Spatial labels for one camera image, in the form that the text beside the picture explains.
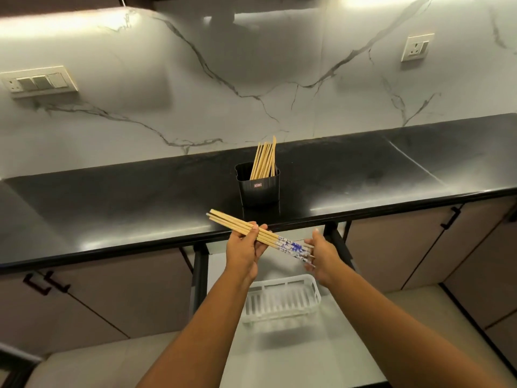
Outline person's right hand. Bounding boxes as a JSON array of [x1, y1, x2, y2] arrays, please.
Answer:
[[303, 228, 345, 288]]

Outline white plastic slotted basket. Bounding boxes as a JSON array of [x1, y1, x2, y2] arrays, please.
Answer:
[[241, 273, 322, 325]]

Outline beige cabinet door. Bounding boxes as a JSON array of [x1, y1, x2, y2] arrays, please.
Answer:
[[0, 271, 130, 358], [345, 205, 463, 295], [443, 220, 517, 330], [50, 248, 195, 340], [402, 196, 517, 292]]

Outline person's left forearm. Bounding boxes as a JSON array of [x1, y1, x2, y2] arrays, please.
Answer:
[[137, 275, 259, 388]]

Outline white wall power socket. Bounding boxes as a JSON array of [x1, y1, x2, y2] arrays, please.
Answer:
[[400, 33, 435, 63]]

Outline blue printed wooden chopstick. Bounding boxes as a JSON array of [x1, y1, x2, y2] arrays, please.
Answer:
[[209, 209, 315, 249], [206, 213, 315, 257], [208, 216, 316, 263], [210, 219, 316, 268]]

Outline person's left hand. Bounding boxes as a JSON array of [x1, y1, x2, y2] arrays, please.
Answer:
[[225, 223, 270, 284]]

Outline person's right forearm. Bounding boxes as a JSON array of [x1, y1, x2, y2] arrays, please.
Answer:
[[323, 275, 507, 388]]

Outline bunch of plain chopsticks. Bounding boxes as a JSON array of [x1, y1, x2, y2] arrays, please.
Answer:
[[250, 136, 278, 181]]

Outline black metal table leg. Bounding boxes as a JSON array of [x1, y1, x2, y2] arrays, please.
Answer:
[[324, 222, 358, 275], [189, 245, 210, 317]]

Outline dark grey rail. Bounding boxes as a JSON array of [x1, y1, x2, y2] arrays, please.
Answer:
[[0, 342, 43, 388]]

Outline white wall switch panel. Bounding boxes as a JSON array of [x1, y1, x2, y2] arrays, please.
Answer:
[[0, 65, 78, 98]]

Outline black plastic utensil holder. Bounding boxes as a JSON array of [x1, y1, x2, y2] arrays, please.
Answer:
[[235, 161, 281, 209]]

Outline black cabinet handle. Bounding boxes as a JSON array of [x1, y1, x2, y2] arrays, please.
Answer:
[[23, 273, 52, 296], [43, 271, 72, 294], [440, 205, 462, 231]]

